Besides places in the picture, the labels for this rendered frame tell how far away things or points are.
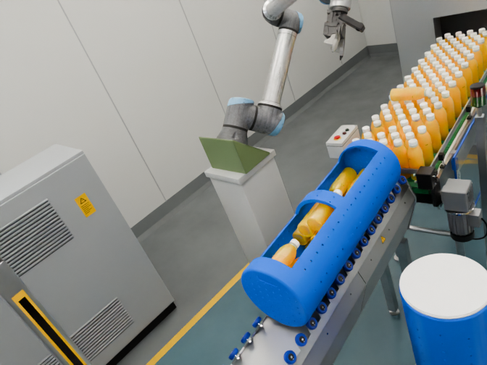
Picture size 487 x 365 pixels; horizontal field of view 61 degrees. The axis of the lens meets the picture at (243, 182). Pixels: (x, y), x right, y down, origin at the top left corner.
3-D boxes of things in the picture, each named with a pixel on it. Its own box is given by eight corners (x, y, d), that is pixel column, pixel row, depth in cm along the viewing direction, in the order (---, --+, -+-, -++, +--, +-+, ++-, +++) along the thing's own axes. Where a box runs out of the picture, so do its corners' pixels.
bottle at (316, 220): (323, 232, 164) (344, 204, 175) (322, 219, 160) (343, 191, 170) (307, 227, 168) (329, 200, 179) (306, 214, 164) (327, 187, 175)
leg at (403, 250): (411, 321, 246) (393, 242, 216) (414, 313, 250) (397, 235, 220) (421, 324, 243) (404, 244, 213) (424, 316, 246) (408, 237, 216)
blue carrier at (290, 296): (250, 309, 165) (231, 259, 149) (346, 182, 215) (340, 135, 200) (313, 339, 148) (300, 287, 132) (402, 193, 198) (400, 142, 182)
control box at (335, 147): (330, 158, 236) (325, 142, 231) (345, 139, 247) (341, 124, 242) (346, 158, 229) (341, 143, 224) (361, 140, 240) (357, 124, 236)
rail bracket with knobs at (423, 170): (414, 190, 202) (411, 173, 197) (419, 182, 206) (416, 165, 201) (435, 193, 196) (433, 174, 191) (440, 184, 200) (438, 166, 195)
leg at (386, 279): (388, 314, 256) (367, 237, 226) (391, 307, 259) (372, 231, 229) (397, 317, 252) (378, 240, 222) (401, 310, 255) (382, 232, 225)
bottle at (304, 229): (312, 227, 166) (333, 198, 177) (297, 221, 170) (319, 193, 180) (313, 239, 170) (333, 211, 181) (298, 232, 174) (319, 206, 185)
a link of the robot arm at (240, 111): (220, 125, 250) (227, 97, 250) (247, 132, 254) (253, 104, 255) (225, 122, 235) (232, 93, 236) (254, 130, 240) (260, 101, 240)
